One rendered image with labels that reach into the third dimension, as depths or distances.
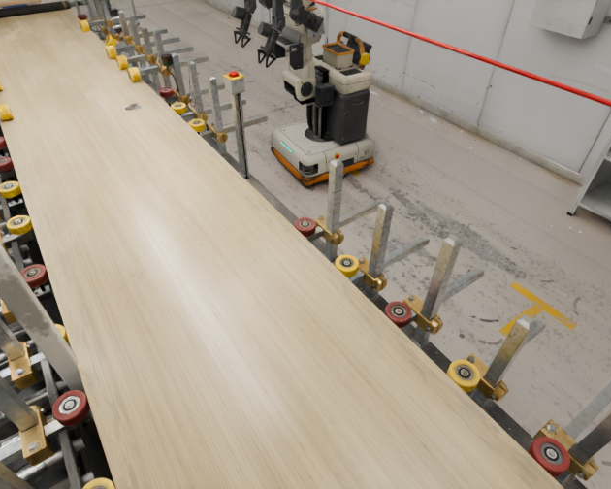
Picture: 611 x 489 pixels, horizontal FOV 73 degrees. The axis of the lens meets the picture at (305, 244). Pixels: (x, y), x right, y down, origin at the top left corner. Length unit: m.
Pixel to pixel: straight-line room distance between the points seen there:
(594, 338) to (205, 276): 2.15
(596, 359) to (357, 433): 1.84
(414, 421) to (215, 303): 0.66
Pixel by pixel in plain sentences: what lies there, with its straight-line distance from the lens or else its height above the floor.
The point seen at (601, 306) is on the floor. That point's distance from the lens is 3.01.
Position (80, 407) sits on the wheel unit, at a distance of 1.24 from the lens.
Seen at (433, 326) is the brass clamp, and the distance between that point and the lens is 1.36.
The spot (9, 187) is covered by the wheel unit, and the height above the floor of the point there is 0.90.
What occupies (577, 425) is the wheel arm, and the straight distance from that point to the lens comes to 1.37.
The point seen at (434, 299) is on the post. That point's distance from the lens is 1.29.
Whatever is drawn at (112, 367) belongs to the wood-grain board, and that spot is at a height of 0.90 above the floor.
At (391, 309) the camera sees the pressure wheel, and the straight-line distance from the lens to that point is 1.30.
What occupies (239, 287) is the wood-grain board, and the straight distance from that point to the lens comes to 1.35.
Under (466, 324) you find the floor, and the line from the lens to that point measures 2.54.
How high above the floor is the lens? 1.90
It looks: 43 degrees down
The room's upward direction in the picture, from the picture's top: straight up
